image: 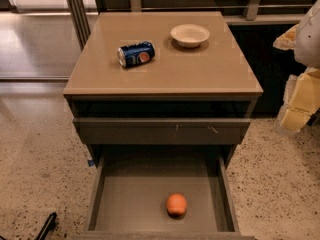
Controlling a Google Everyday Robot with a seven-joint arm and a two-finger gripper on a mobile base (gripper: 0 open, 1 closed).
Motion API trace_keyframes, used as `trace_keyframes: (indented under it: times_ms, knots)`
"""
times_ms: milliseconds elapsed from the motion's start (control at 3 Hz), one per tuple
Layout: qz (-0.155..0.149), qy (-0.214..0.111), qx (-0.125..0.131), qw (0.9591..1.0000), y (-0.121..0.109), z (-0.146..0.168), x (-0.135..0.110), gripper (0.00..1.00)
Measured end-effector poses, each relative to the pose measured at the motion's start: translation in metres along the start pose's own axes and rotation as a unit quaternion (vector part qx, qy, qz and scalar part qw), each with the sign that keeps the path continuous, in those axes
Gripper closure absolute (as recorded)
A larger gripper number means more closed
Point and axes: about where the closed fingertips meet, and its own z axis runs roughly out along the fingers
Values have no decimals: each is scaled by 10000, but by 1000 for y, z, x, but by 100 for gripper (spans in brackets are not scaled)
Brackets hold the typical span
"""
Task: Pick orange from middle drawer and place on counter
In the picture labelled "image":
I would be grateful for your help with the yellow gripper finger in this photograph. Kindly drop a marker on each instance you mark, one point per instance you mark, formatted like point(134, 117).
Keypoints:
point(301, 100)
point(287, 41)

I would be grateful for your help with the orange fruit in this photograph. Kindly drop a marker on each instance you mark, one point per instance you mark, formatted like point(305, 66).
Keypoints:
point(176, 205)

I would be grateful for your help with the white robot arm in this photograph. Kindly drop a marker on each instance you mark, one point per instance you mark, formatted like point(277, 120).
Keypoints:
point(307, 49)

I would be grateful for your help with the grey drawer cabinet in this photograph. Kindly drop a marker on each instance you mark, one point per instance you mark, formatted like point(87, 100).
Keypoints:
point(213, 80)

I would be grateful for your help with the white bowl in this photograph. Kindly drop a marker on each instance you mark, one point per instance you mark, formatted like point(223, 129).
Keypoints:
point(190, 35)

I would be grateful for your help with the blue pepsi can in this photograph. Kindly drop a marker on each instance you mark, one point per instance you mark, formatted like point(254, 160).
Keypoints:
point(136, 54)

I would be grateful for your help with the blue tape piece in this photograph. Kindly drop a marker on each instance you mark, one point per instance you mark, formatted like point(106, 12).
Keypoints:
point(91, 163)

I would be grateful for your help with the black object on floor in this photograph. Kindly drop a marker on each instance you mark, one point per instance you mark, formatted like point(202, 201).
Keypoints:
point(48, 226)

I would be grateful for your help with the metal door frame post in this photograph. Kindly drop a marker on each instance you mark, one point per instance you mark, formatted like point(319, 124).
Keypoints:
point(80, 21)

